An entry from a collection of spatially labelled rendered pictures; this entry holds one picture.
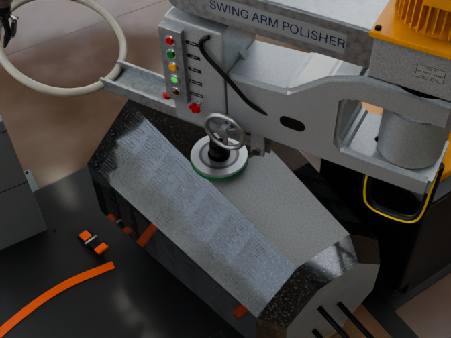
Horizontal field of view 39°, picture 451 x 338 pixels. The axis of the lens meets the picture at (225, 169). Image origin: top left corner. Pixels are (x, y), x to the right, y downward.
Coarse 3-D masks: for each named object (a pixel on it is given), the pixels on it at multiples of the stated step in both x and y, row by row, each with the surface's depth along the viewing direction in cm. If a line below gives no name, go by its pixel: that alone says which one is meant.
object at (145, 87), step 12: (120, 60) 240; (132, 72) 241; (144, 72) 237; (108, 84) 234; (120, 84) 232; (132, 84) 238; (144, 84) 238; (156, 84) 238; (132, 96) 232; (144, 96) 228; (156, 96) 234; (156, 108) 230; (168, 108) 226; (216, 132) 222
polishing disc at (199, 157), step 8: (208, 136) 247; (200, 144) 244; (208, 144) 244; (232, 144) 244; (192, 152) 242; (200, 152) 241; (232, 152) 241; (240, 152) 241; (192, 160) 239; (200, 160) 239; (208, 160) 239; (232, 160) 238; (240, 160) 238; (200, 168) 236; (208, 168) 236; (216, 168) 236; (224, 168) 236; (232, 168) 236; (240, 168) 236; (216, 176) 234; (224, 176) 235
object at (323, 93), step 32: (256, 64) 195; (288, 64) 194; (320, 64) 185; (352, 64) 175; (256, 96) 193; (288, 96) 187; (320, 96) 180; (352, 96) 174; (384, 96) 169; (416, 96) 165; (256, 128) 204; (288, 128) 196; (320, 128) 189; (352, 128) 196; (352, 160) 192; (384, 160) 188; (416, 192) 188
